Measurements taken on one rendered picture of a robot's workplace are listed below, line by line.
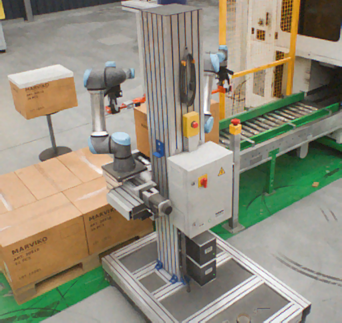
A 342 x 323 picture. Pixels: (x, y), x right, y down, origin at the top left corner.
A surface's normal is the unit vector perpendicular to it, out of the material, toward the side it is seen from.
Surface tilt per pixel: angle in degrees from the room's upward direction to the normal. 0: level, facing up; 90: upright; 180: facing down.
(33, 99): 90
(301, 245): 0
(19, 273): 90
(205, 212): 92
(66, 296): 0
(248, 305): 0
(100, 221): 90
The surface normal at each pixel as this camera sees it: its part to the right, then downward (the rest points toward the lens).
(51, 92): 0.58, 0.36
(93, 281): -0.04, -0.88
